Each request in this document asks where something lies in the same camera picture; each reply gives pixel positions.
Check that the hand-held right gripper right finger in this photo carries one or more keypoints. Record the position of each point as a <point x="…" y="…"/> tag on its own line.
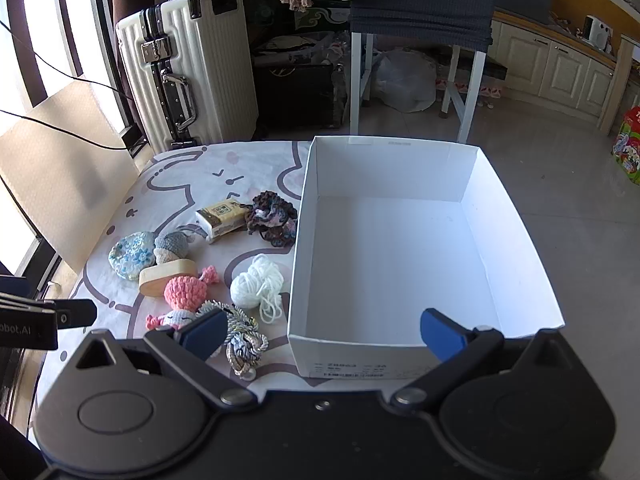
<point x="442" y="335"/>

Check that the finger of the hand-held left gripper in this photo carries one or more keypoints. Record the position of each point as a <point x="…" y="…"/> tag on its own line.
<point x="75" y="312"/>

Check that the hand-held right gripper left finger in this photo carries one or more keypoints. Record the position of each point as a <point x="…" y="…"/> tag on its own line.
<point x="205" y="332"/>

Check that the pink crochet doll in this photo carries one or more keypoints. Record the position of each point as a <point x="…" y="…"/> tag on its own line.
<point x="182" y="292"/>

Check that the white yarn ball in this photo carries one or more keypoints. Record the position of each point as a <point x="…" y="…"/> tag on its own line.
<point x="252" y="282"/>

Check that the oval wooden block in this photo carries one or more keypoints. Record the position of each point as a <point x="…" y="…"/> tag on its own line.
<point x="155" y="280"/>

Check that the blue floral crochet pouch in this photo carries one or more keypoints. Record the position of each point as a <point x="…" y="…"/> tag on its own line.
<point x="132" y="255"/>

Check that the white cardboard box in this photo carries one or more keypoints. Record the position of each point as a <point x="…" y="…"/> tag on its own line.
<point x="400" y="260"/>

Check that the grey crochet whale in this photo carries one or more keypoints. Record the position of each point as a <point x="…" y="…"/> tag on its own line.
<point x="172" y="245"/>

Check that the tissue pack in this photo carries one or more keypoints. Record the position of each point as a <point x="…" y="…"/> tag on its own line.
<point x="220" y="220"/>

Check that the dark crochet scrunchie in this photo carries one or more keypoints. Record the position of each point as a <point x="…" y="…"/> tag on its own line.
<point x="272" y="220"/>

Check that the beige board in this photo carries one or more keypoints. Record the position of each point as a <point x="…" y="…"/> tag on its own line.
<point x="65" y="170"/>

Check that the printed blanket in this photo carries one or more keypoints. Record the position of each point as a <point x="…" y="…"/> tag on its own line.
<point x="200" y="175"/>

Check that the black power adapter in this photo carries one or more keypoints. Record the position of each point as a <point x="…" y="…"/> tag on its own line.
<point x="135" y="141"/>

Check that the white plastic bag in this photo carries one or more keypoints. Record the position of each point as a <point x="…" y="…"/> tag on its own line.
<point x="405" y="82"/>

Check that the white ribbed suitcase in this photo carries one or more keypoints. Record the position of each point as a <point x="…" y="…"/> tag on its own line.
<point x="210" y="70"/>

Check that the white chair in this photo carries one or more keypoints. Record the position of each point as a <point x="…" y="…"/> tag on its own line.
<point x="356" y="85"/>

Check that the colourful carton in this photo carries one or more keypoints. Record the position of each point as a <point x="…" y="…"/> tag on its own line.
<point x="630" y="145"/>

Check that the cream kitchen cabinets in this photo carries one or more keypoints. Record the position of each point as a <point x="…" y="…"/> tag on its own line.
<point x="555" y="75"/>

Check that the wooden kitchen table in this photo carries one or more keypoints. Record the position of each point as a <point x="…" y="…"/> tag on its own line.
<point x="617" y="85"/>

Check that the dark blue knitted cloth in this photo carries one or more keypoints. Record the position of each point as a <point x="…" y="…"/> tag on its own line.
<point x="425" y="0"/>

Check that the white kitchen appliance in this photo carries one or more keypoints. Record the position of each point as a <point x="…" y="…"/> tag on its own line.
<point x="597" y="32"/>

